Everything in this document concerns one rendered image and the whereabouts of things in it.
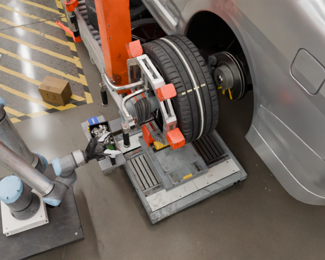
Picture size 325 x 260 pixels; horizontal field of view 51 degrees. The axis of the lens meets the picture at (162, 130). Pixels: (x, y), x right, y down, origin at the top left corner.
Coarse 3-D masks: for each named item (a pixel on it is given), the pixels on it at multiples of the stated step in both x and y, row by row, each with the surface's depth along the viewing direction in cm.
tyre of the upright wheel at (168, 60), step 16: (144, 48) 198; (160, 48) 187; (192, 48) 187; (160, 64) 184; (176, 64) 181; (192, 64) 183; (176, 80) 179; (192, 80) 181; (208, 80) 184; (176, 96) 180; (192, 96) 181; (208, 96) 185; (192, 112) 184; (208, 112) 189; (160, 128) 230; (192, 128) 192; (208, 128) 199
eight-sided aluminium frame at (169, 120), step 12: (132, 60) 201; (144, 60) 191; (132, 72) 216; (144, 72) 187; (156, 72) 184; (156, 84) 180; (156, 96) 183; (168, 108) 186; (168, 120) 185; (156, 132) 223
